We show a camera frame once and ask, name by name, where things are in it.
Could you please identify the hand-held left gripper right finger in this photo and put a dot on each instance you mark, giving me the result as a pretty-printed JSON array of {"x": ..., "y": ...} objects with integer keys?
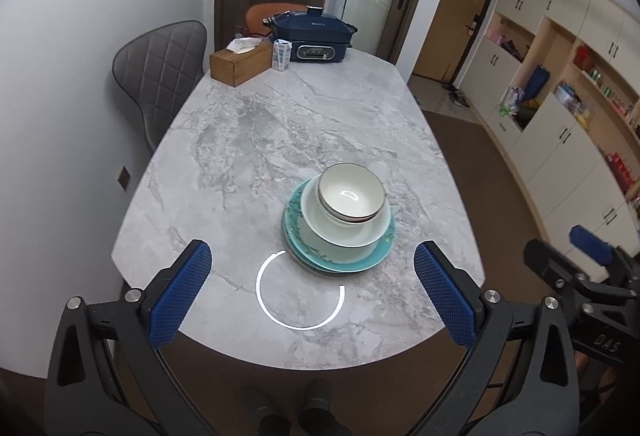
[{"x": 442, "y": 296}]

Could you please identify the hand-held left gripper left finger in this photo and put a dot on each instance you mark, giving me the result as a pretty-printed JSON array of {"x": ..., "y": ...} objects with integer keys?
[{"x": 182, "y": 291}]

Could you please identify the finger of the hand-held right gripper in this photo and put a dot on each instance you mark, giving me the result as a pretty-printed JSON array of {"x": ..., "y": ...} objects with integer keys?
[
  {"x": 547, "y": 263},
  {"x": 592, "y": 243}
]

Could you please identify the large teal floral plate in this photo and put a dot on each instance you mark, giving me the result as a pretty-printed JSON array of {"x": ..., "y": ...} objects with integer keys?
[{"x": 385, "y": 246}]

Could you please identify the grey rimmed white plate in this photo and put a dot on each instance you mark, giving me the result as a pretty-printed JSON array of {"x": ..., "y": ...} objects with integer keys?
[{"x": 335, "y": 272}]

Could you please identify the large white bowl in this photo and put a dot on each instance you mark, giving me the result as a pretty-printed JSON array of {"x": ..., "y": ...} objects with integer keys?
[{"x": 340, "y": 236}]

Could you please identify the small white bowl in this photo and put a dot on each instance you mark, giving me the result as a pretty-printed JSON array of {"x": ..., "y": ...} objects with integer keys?
[{"x": 350, "y": 219}]

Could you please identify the small teal floral plate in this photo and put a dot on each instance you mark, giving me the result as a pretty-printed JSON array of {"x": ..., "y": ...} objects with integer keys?
[{"x": 295, "y": 211}]

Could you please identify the cream patterned bowl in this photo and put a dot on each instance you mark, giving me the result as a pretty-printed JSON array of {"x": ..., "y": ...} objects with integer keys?
[{"x": 350, "y": 188}]

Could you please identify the red packets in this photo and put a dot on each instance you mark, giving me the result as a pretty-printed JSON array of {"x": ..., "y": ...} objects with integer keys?
[{"x": 620, "y": 169}]

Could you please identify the clear plastic storage box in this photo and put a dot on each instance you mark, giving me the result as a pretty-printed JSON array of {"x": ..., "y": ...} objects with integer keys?
[{"x": 570, "y": 99}]

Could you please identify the white gift bag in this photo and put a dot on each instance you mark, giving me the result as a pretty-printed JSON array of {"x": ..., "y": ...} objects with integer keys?
[{"x": 510, "y": 102}]

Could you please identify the blue bag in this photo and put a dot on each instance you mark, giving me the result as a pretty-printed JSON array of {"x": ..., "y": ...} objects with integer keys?
[{"x": 537, "y": 84}]

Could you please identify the red box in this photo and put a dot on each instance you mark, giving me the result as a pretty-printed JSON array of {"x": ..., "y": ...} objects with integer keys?
[{"x": 582, "y": 57}]

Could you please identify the grey quilted chair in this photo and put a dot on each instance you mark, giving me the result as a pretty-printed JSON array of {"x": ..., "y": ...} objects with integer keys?
[{"x": 155, "y": 71}]

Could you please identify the pink box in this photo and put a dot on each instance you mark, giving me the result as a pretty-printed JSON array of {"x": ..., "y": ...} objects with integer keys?
[{"x": 495, "y": 36}]

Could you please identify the wooden tissue box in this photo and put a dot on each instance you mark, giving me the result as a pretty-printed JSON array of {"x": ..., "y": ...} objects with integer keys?
[{"x": 240, "y": 66}]

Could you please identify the white tissue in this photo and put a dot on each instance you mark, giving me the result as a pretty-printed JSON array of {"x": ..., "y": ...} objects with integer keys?
[{"x": 242, "y": 45}]

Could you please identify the small white blue carton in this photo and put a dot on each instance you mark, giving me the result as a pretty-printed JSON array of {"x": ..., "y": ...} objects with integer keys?
[{"x": 281, "y": 56}]

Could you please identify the wooden entrance door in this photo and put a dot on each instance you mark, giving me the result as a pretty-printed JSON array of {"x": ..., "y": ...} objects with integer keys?
[{"x": 450, "y": 16}]

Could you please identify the orange chair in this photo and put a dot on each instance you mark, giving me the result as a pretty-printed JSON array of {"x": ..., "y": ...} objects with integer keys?
[{"x": 260, "y": 16}]

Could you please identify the navy electric hot pot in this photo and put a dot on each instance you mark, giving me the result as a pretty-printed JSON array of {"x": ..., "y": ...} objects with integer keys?
[{"x": 310, "y": 34}]

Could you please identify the white wall cabinet unit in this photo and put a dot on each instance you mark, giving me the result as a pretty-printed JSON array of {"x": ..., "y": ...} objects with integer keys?
[{"x": 555, "y": 166}]

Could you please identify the brass wall socket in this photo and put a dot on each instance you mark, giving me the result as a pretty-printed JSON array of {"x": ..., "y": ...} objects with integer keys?
[{"x": 123, "y": 178}]

